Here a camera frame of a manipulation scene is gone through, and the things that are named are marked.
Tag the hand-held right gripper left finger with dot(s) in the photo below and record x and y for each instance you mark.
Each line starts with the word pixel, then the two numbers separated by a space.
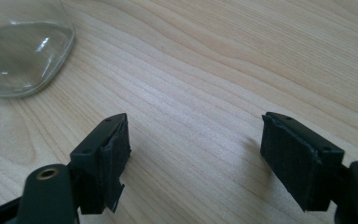
pixel 101 161

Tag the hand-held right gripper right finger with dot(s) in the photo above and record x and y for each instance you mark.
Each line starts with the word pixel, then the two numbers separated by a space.
pixel 298 161

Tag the clear glass container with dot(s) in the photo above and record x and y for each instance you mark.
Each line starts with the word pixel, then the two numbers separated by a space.
pixel 21 59

